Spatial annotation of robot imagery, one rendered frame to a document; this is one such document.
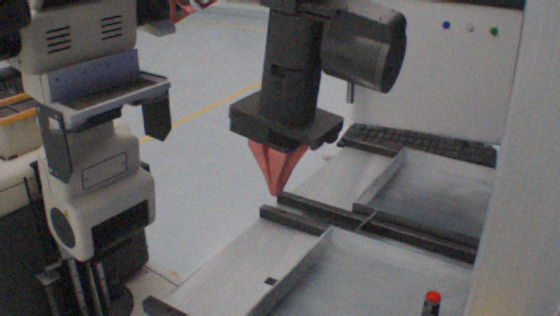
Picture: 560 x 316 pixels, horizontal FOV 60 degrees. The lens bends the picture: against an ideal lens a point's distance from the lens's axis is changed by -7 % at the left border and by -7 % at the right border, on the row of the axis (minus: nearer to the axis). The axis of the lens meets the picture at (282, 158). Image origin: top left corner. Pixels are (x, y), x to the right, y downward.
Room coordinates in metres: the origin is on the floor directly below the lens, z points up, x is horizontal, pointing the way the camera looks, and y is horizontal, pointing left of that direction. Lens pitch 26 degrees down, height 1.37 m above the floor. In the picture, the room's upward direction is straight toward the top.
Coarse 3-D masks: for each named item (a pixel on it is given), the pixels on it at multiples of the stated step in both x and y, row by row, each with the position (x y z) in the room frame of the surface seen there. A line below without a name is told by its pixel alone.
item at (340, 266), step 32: (320, 256) 0.64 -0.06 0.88; (352, 256) 0.64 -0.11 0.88; (384, 256) 0.63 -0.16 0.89; (416, 256) 0.60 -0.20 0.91; (288, 288) 0.56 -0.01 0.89; (320, 288) 0.57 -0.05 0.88; (352, 288) 0.57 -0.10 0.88; (384, 288) 0.57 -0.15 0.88; (416, 288) 0.56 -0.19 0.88; (448, 288) 0.56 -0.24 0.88
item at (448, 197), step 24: (384, 168) 0.87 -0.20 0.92; (408, 168) 0.94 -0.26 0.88; (432, 168) 0.93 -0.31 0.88; (456, 168) 0.91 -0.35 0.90; (480, 168) 0.88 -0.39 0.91; (384, 192) 0.84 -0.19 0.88; (408, 192) 0.84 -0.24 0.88; (432, 192) 0.84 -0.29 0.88; (456, 192) 0.84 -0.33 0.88; (480, 192) 0.84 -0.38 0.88; (384, 216) 0.72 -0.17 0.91; (408, 216) 0.75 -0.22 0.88; (432, 216) 0.75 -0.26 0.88; (456, 216) 0.75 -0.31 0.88; (480, 216) 0.75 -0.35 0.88; (456, 240) 0.65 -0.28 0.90
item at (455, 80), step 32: (384, 0) 1.35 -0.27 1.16; (416, 0) 1.32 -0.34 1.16; (448, 0) 1.28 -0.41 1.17; (480, 0) 1.25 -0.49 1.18; (512, 0) 1.22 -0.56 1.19; (416, 32) 1.31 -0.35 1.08; (448, 32) 1.28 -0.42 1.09; (480, 32) 1.25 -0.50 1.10; (512, 32) 1.22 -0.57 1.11; (416, 64) 1.31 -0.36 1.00; (448, 64) 1.28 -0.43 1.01; (480, 64) 1.25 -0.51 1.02; (512, 64) 1.21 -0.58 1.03; (384, 96) 1.34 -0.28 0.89; (416, 96) 1.31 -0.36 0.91; (448, 96) 1.27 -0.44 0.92; (480, 96) 1.24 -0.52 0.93; (416, 128) 1.30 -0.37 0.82; (448, 128) 1.27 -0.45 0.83; (480, 128) 1.24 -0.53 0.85
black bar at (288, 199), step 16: (288, 192) 0.81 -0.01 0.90; (304, 208) 0.77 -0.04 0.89; (320, 208) 0.76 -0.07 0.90; (336, 208) 0.75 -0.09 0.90; (352, 224) 0.73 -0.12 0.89; (368, 224) 0.71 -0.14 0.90; (384, 224) 0.70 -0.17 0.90; (400, 240) 0.68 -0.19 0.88; (416, 240) 0.67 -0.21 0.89; (432, 240) 0.66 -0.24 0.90; (448, 240) 0.65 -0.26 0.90; (448, 256) 0.64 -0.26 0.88; (464, 256) 0.63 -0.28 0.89
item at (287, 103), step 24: (264, 72) 0.47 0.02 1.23; (288, 72) 0.45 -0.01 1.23; (312, 72) 0.47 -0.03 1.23; (264, 96) 0.47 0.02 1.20; (288, 96) 0.46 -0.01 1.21; (312, 96) 0.46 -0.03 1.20; (264, 120) 0.46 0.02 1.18; (288, 120) 0.46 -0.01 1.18; (312, 120) 0.47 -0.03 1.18; (336, 120) 0.48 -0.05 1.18; (312, 144) 0.43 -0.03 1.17
